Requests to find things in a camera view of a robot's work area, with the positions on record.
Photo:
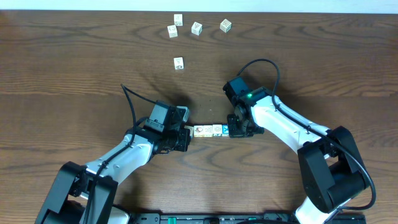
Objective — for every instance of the blue top wooden block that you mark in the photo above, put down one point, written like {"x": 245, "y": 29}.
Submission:
{"x": 225, "y": 130}

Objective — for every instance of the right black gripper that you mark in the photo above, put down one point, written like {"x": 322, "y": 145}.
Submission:
{"x": 235, "y": 132}

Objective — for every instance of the wooden block far right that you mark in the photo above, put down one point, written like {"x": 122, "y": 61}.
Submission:
{"x": 225, "y": 25}

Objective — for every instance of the wooden block top back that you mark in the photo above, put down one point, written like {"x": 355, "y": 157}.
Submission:
{"x": 178, "y": 19}

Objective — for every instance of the wooden block teal side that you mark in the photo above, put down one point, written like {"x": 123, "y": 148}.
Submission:
{"x": 217, "y": 130}

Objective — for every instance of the plain cream wooden block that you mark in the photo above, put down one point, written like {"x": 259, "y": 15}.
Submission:
{"x": 207, "y": 131}

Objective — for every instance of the wooden block red picture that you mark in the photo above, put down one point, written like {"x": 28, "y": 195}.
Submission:
{"x": 198, "y": 131}

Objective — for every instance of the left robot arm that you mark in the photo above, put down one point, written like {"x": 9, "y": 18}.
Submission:
{"x": 85, "y": 193}

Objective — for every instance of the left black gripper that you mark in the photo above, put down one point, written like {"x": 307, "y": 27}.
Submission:
{"x": 185, "y": 139}

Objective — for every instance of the wooden block blue side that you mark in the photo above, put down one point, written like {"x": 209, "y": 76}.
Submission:
{"x": 191, "y": 129}

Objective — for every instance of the wooden block number three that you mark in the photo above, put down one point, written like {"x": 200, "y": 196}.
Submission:
{"x": 197, "y": 28}

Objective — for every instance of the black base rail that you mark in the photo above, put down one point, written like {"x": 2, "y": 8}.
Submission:
{"x": 155, "y": 218}

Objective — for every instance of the wooden block red side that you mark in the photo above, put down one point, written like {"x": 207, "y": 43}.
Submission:
{"x": 172, "y": 30}

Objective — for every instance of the wooden block yellow side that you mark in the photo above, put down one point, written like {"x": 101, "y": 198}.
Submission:
{"x": 178, "y": 63}

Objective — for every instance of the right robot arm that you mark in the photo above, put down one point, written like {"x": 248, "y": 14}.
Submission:
{"x": 331, "y": 166}

